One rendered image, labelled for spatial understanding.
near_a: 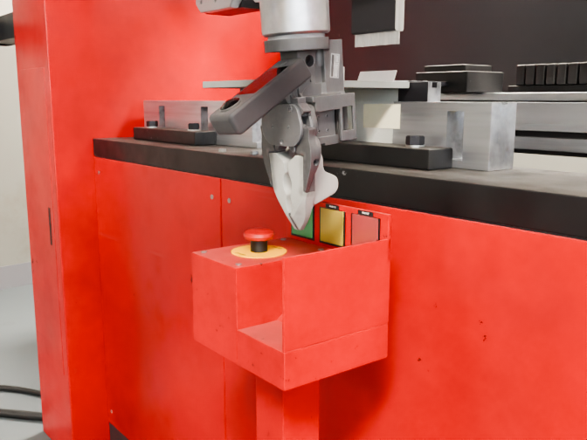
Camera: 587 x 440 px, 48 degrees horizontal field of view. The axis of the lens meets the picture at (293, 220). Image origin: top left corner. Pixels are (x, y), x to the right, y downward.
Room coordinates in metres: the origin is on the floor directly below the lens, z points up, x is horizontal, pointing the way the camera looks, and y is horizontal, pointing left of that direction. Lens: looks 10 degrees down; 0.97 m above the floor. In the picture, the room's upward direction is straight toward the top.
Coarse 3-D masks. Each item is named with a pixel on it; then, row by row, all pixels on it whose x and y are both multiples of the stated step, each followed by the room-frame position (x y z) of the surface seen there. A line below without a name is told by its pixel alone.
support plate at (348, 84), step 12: (204, 84) 1.02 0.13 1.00; (216, 84) 0.99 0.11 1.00; (228, 84) 0.97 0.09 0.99; (240, 84) 0.94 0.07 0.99; (348, 84) 0.97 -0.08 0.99; (360, 84) 0.98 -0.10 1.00; (372, 84) 1.00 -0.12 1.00; (384, 84) 1.01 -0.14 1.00; (396, 84) 1.03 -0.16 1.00; (408, 84) 1.05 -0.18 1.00
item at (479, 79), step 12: (420, 72) 1.28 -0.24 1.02; (432, 72) 1.25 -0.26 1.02; (444, 72) 1.23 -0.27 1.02; (456, 72) 1.21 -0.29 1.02; (468, 72) 1.19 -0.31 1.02; (480, 72) 1.22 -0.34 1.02; (492, 72) 1.24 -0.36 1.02; (444, 84) 1.22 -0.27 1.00; (456, 84) 1.21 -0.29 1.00; (468, 84) 1.20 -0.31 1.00; (480, 84) 1.22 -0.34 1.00; (492, 84) 1.24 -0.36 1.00
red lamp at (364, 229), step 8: (352, 216) 0.82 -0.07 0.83; (360, 216) 0.81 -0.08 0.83; (352, 224) 0.82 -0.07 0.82; (360, 224) 0.81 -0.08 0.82; (368, 224) 0.79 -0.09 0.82; (376, 224) 0.78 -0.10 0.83; (352, 232) 0.82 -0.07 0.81; (360, 232) 0.81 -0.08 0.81; (368, 232) 0.79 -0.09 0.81; (376, 232) 0.78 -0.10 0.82; (352, 240) 0.82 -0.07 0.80; (360, 240) 0.81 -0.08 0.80; (368, 240) 0.79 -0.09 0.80; (376, 240) 0.78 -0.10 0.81
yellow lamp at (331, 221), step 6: (324, 210) 0.86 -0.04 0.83; (330, 210) 0.85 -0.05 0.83; (336, 210) 0.84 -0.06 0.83; (324, 216) 0.86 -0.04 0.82; (330, 216) 0.85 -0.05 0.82; (336, 216) 0.84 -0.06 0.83; (342, 216) 0.83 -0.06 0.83; (324, 222) 0.86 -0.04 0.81; (330, 222) 0.85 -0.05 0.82; (336, 222) 0.84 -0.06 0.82; (342, 222) 0.83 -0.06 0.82; (324, 228) 0.86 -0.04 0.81; (330, 228) 0.85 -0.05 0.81; (336, 228) 0.84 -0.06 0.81; (342, 228) 0.83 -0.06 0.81; (324, 234) 0.86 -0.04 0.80; (330, 234) 0.85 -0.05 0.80; (336, 234) 0.84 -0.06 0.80; (342, 234) 0.83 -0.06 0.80; (324, 240) 0.86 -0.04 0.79; (330, 240) 0.85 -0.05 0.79; (336, 240) 0.84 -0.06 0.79; (342, 240) 0.83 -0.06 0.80
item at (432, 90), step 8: (400, 88) 1.07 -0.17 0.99; (408, 88) 1.05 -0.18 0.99; (416, 88) 1.04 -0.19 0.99; (424, 88) 1.03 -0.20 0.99; (432, 88) 1.03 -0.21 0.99; (440, 88) 1.04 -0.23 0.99; (400, 96) 1.07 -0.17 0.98; (408, 96) 1.05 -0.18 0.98; (416, 96) 1.04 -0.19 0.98; (424, 96) 1.03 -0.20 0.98; (432, 96) 1.03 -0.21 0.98
